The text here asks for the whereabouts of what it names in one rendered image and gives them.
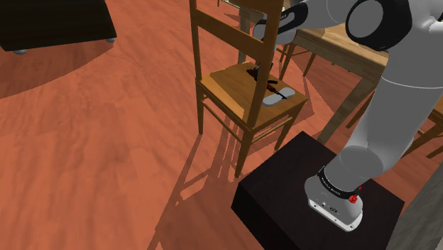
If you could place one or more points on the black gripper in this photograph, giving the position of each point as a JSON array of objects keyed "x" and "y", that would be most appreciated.
[{"x": 256, "y": 72}]

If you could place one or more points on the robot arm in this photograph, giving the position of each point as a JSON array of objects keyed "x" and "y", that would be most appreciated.
[{"x": 398, "y": 104}]

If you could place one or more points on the thin black and red tool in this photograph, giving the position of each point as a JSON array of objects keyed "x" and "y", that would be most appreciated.
[{"x": 276, "y": 90}]

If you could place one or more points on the wooden chair with slatted back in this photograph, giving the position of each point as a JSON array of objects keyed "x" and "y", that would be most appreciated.
[{"x": 228, "y": 86}]

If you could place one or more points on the grey flat rounded case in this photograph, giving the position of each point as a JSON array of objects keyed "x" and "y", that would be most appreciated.
[{"x": 277, "y": 101}]

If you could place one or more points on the light wooden table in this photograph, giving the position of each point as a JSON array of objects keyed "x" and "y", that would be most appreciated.
[{"x": 335, "y": 45}]

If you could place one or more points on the black robot stand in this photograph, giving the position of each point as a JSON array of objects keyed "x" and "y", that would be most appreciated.
[{"x": 277, "y": 194}]

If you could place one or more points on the black cabinet with grey feet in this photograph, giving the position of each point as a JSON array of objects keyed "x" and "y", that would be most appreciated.
[{"x": 52, "y": 20}]

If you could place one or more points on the grey wooden board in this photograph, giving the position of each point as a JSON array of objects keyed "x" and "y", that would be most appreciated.
[{"x": 420, "y": 221}]

